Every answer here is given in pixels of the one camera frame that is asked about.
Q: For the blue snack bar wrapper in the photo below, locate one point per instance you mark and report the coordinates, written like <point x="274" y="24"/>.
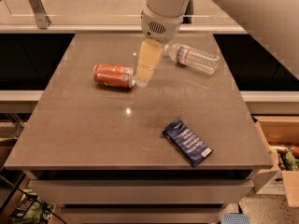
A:
<point x="191" y="145"/>

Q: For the lower white drawer front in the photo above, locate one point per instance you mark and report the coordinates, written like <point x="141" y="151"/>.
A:
<point x="140" y="215"/>

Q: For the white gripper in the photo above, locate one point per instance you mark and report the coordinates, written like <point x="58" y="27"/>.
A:
<point x="159" y="27"/>

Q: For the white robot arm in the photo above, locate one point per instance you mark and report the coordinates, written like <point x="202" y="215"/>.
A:
<point x="273" y="23"/>

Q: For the glass railing panel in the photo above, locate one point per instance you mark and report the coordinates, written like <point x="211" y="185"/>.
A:
<point x="74" y="12"/>

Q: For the green black snack bag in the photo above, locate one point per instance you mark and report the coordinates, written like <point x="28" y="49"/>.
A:
<point x="32" y="210"/>

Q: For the left metal railing bracket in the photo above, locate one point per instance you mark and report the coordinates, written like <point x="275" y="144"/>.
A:
<point x="42" y="19"/>

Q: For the blue sponge cloth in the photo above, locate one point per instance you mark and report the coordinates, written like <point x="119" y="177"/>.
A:
<point x="235" y="219"/>

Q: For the clear plastic water bottle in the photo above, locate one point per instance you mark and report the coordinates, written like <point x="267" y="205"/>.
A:
<point x="196" y="59"/>

